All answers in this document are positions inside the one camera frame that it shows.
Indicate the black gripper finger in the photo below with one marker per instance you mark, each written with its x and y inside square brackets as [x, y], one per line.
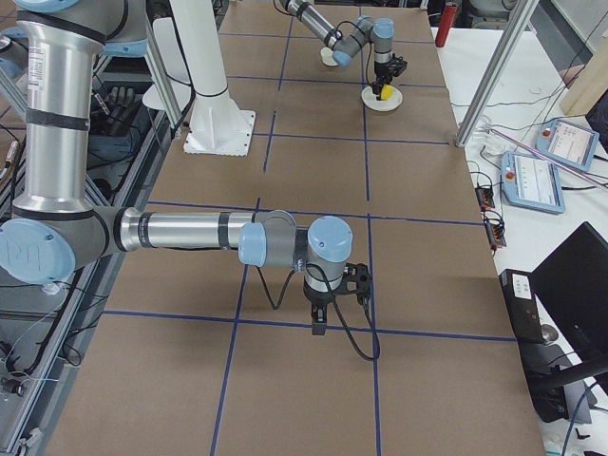
[319, 320]
[377, 90]

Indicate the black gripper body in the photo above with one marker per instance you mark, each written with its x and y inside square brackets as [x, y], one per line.
[317, 298]
[381, 74]

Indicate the yellow lemon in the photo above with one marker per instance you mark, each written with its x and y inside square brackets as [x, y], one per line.
[386, 92]

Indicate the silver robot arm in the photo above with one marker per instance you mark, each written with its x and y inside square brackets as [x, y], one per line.
[54, 230]
[377, 33]

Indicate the white plate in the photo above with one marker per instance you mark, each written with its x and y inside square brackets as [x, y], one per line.
[370, 101]

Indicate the white bowl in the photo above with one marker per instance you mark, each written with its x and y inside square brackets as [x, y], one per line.
[327, 57]

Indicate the red cylinder bottle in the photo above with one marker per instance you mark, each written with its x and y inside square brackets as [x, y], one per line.
[448, 17]

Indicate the orange black adapter board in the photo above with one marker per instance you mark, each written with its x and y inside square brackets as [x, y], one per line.
[485, 197]

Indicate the near teach pendant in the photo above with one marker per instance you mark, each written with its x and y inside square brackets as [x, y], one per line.
[532, 183]

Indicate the teach pendant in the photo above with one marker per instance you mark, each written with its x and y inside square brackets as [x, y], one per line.
[568, 143]
[532, 183]

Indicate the far teach pendant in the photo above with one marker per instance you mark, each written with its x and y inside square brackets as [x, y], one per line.
[568, 143]

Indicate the black computer box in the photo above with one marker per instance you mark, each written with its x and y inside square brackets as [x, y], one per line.
[520, 300]

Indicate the black monitor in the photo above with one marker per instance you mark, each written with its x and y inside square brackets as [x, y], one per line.
[571, 284]

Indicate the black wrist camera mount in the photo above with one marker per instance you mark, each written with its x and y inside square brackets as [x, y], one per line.
[356, 280]

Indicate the aluminium frame post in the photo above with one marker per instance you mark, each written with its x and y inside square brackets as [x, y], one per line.
[516, 25]

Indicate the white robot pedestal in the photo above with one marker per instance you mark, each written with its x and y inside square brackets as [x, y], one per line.
[217, 125]

